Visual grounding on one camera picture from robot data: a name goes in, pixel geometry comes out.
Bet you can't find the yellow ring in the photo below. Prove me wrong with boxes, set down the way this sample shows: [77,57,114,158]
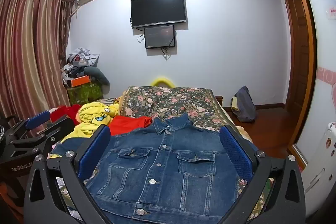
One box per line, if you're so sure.
[151,77,176,89]

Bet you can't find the grey neck pillow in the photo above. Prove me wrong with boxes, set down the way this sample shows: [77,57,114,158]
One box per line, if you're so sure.
[84,67,110,87]

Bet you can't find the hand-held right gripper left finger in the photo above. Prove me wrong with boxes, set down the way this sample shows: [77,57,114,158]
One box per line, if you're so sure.
[24,124,112,224]

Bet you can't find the white cabinet with stickers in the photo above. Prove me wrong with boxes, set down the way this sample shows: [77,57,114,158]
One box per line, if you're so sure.
[299,121,336,219]

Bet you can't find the red cloth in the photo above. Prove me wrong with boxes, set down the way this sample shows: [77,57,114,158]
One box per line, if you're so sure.
[50,105,82,125]

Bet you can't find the pile of clutter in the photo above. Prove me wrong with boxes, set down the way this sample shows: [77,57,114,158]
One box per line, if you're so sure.
[62,47,101,83]

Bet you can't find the brown wooden door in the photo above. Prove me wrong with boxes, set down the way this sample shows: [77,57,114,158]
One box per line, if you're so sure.
[283,0,310,109]

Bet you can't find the black wall television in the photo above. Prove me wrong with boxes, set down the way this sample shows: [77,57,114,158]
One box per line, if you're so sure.
[130,0,187,29]

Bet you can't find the blue denim jacket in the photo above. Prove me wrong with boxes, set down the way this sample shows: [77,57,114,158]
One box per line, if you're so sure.
[84,112,259,224]

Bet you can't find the grey-blue bag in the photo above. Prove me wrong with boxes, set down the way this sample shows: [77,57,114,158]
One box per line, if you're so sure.
[231,86,257,123]

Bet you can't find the red garment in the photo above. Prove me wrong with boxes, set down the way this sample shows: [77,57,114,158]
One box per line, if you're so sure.
[108,115,153,137]

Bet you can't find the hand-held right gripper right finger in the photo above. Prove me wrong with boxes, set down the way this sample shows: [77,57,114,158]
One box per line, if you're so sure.
[219,124,306,224]

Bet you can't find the striped red curtain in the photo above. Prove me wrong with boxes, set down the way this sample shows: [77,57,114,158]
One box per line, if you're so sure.
[0,0,76,122]

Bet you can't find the small black monitor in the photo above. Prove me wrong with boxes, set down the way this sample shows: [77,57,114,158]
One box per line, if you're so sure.
[144,25,176,50]

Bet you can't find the yellow printed garment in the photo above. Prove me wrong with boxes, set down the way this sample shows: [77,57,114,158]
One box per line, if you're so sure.
[61,102,122,144]

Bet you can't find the orange box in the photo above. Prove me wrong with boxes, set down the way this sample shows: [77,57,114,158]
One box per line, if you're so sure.
[70,76,92,88]

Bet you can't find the green floral cloth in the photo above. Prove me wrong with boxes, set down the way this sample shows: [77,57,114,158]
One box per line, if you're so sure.
[67,82,104,106]

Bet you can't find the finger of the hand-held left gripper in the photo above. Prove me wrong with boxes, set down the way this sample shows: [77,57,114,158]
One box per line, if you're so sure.
[8,110,51,141]
[10,117,76,159]

